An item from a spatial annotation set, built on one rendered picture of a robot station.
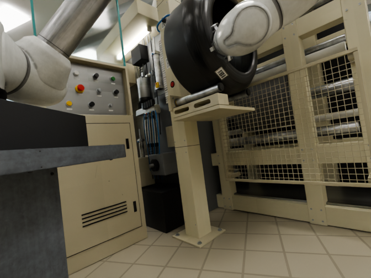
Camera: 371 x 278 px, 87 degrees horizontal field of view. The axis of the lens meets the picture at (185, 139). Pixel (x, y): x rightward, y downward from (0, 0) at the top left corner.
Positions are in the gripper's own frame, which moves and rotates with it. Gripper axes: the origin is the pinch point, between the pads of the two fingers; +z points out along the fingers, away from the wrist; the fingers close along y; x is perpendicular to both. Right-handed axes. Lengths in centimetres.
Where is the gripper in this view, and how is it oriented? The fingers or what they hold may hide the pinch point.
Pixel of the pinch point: (215, 47)
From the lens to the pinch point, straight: 87.0
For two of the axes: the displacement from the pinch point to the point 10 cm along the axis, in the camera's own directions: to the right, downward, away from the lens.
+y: 4.7, 8.2, 3.1
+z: -0.4, -3.3, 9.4
